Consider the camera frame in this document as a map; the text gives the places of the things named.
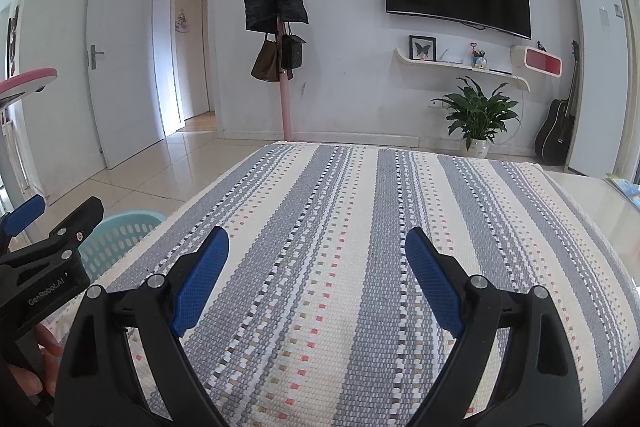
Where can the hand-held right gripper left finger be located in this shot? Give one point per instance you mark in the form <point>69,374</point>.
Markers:
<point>200,282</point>

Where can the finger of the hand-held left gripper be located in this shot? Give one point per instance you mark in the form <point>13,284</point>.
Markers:
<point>85,217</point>
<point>27,214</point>

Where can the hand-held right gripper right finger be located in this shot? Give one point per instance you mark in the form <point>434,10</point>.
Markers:
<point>432,279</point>

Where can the light blue plastic basket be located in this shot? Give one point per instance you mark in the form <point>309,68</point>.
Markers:
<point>120,237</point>

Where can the person's left hand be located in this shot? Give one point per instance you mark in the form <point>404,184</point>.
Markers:
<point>50,352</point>

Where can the striped woven table cloth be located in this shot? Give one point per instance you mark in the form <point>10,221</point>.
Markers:
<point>350,257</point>

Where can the pink white stand table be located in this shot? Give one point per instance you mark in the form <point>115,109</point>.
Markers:
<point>27,82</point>

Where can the white door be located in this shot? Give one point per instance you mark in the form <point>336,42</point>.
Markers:
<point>125,57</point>

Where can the green potted plant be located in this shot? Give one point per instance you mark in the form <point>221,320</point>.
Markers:
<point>477,112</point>

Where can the pink coat rack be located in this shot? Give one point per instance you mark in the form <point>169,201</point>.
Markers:
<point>286,117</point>

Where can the black guitar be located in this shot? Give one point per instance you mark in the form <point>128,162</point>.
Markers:
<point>555,132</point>

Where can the pink door ornament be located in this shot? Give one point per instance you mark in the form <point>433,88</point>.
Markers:
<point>182,22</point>

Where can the brown bag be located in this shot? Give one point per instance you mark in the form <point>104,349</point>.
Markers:
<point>265,64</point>

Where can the small colourful figurine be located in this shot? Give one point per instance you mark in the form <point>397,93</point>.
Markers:
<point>478,57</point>

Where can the red white box shelf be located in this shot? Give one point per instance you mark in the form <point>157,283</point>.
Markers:
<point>544,62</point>

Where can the black bag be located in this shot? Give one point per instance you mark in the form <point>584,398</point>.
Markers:
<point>292,52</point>

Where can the white fridge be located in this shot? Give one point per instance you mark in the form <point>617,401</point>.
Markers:
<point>597,67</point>

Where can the dark wall picture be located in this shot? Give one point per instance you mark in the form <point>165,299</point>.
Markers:
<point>13,39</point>

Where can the white wavy wall shelf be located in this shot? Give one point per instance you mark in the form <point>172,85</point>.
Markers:
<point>450,66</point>

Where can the butterfly picture frame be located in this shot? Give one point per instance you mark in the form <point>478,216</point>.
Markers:
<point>422,49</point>

